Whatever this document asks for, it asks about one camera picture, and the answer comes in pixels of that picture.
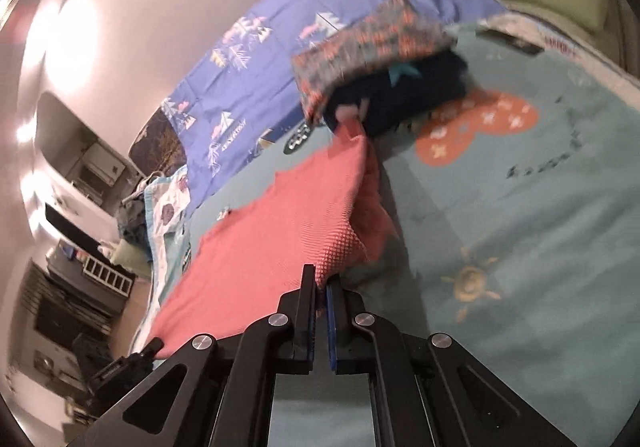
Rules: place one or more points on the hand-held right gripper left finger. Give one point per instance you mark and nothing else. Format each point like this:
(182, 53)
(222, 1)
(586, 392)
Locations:
(302, 322)

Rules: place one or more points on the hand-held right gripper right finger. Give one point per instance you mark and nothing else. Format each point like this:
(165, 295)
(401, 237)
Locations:
(331, 327)

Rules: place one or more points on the pink long-sleeve shirt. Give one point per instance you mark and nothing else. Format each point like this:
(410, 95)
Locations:
(270, 237)

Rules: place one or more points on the pile of clothes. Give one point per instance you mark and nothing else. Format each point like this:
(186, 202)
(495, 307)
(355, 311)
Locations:
(132, 217)

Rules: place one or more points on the white ladder shelf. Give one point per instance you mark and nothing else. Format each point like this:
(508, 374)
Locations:
(110, 277)

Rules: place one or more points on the small green cushion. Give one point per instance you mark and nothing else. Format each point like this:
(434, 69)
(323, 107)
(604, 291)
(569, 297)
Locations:
(130, 258)

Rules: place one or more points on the white printed quilt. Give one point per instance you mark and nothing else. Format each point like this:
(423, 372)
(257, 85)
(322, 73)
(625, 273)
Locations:
(167, 207)

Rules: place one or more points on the white cabinet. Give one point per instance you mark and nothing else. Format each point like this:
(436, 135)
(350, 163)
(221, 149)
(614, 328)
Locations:
(100, 172)

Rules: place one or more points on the teal printed blanket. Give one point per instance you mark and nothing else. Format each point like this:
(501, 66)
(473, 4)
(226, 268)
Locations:
(500, 207)

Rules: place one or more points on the dark patterned cloth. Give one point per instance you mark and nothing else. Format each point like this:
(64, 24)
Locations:
(157, 142)

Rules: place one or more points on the folded navy cloth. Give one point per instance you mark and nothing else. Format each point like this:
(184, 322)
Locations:
(415, 97)

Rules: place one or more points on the blue tree-print sheet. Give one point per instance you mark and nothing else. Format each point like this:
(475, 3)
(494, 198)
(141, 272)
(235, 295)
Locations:
(280, 67)

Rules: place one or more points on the folded floral cloth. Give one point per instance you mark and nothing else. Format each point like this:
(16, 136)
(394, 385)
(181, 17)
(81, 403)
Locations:
(360, 52)

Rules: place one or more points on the black smartphone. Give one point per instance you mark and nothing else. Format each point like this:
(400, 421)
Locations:
(515, 44)

